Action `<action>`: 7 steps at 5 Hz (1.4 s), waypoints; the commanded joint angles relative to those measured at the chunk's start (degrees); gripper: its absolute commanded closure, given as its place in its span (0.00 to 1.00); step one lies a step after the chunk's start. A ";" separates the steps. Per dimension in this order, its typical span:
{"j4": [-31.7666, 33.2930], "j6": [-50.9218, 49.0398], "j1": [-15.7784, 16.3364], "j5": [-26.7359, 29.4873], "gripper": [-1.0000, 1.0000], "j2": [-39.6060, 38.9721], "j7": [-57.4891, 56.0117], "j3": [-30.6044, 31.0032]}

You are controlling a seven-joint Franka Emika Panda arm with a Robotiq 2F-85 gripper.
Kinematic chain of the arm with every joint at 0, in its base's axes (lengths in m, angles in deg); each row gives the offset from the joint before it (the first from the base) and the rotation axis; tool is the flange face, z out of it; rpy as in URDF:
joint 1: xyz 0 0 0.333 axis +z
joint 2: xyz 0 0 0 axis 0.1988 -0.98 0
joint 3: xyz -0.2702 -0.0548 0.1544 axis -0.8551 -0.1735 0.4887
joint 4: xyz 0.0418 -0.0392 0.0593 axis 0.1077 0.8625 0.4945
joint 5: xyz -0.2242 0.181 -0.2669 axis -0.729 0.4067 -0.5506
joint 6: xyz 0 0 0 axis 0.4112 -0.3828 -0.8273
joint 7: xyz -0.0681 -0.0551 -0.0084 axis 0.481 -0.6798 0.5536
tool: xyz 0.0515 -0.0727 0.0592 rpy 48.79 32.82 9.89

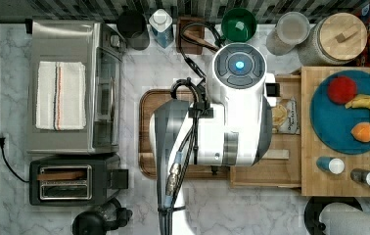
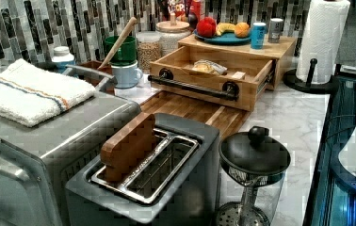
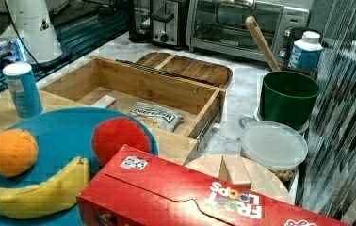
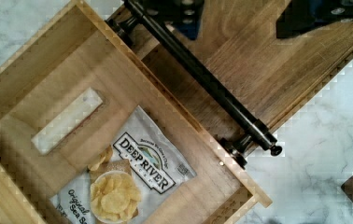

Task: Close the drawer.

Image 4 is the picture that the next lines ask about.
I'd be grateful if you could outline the light wooden drawer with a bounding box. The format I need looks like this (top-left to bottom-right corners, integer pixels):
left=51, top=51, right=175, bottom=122
left=0, top=0, right=271, bottom=224

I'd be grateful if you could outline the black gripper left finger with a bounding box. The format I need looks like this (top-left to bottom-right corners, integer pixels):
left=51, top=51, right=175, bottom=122
left=141, top=0, right=205, bottom=40

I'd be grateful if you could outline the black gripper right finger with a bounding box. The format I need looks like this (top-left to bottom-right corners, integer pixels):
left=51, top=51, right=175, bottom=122
left=275, top=0, right=353, bottom=39

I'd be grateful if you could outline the Deep River chips bag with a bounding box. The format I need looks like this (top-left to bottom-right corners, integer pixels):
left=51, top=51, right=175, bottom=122
left=50, top=106, right=196, bottom=224

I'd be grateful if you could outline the black metal drawer handle bar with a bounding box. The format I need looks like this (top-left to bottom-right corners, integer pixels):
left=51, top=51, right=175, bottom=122
left=106, top=0, right=282, bottom=167

